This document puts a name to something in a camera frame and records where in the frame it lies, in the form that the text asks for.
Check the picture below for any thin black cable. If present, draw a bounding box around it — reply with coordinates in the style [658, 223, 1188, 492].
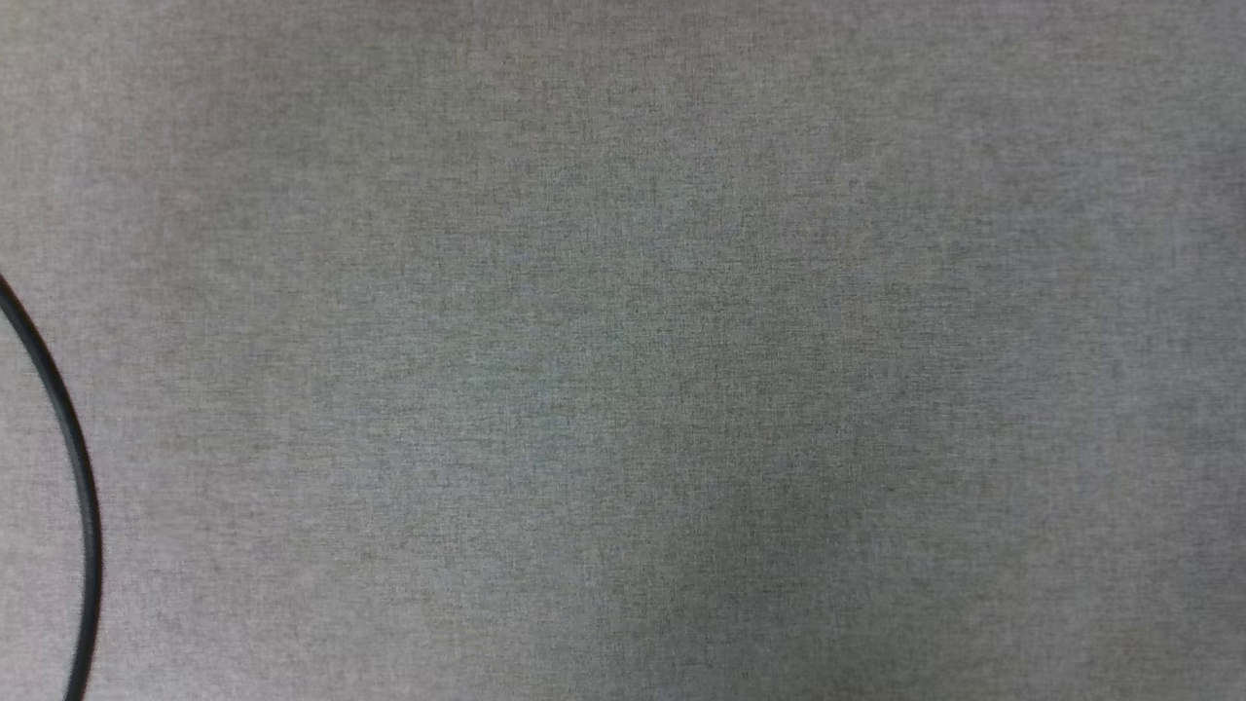
[0, 276, 104, 701]

